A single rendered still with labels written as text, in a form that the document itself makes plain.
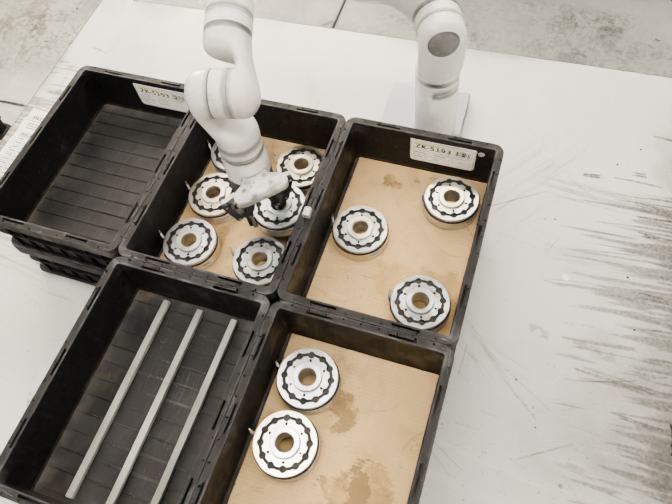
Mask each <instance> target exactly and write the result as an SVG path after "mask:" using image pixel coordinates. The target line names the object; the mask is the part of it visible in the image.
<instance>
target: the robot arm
mask: <svg viewBox="0 0 672 504"><path fill-rule="evenodd" d="M353 1H355V2H358V3H364V4H385V5H388V6H391V7H392V8H394V9H396V10H398V11H399V12H400V13H402V14H403V15H405V16H406V17H407V18H408V19H410V20H411V21H412V23H413V24H414V27H415V32H416V37H417V45H418V56H417V59H416V62H415V128H416V129H421V130H426V131H431V132H436V133H441V134H447V135H452V134H453V132H454V130H455V121H456V112H457V102H458V92H459V81H460V71H461V70H462V68H463V65H464V60H465V53H466V46H467V28H466V24H465V20H464V16H463V12H462V9H461V6H460V3H459V2H458V0H353ZM253 20H254V2H253V0H206V4H205V15H204V27H203V48H204V50H205V52H206V53H207V54H208V55H209V56H210V57H212V58H214V59H216V60H219V61H223V62H227V63H231V64H234V65H235V66H234V68H200V69H196V70H194V71H192V72H191V73H190V74H189V75H188V77H187V79H186V81H185V85H184V96H185V100H186V104H187V106H188V108H189V110H190V112H191V114H192V115H193V117H194V118H195V119H196V121H197V122H198V123H199V124H200V125H201V126H202V127H203V128H204V129H205V131H206V132H207V133H208V134H209V135H210V136H211V137H212V138H213V139H214V140H215V142H216V144H217V147H218V149H219V152H220V154H221V157H222V163H223V166H224V168H225V171H226V173H227V176H228V178H229V181H230V183H231V186H232V190H231V194H230V195H229V196H228V197H224V196H221V197H220V198H219V202H220V204H221V206H222V208H223V210H224V211H226V212H227V213H228V214H230V215H231V216H232V217H234V218H235V219H236V220H238V221H241V220H242V219H243V218H246V219H247V221H248V223H249V225H250V226H254V228H256V227H258V225H257V222H256V219H255V216H254V214H253V211H254V210H255V204H256V203H258V202H260V201H263V200H265V199H267V198H268V199H269V200H270V201H271V203H272V206H273V209H275V210H281V209H282V206H281V201H282V200H287V199H288V198H289V196H290V191H291V187H292V182H293V177H292V176H291V174H290V172H289V170H288V169H287V168H284V169H283V170H282V172H281V173H280V172H273V169H272V166H271V162H270V159H269V155H268V152H267V149H266V147H265V145H264V143H263V140H262V137H261V134H260V130H259V126H258V123H257V121H256V120H255V118H254V117H253V115H255V113H256V112H257V111H258V109H259V107H260V104H261V91H260V86H259V82H258V78H257V75H256V71H255V66H254V60H253V53H252V35H253ZM234 201H235V202H236V204H237V206H238V207H239V208H238V207H237V206H236V205H235V203H234Z"/></svg>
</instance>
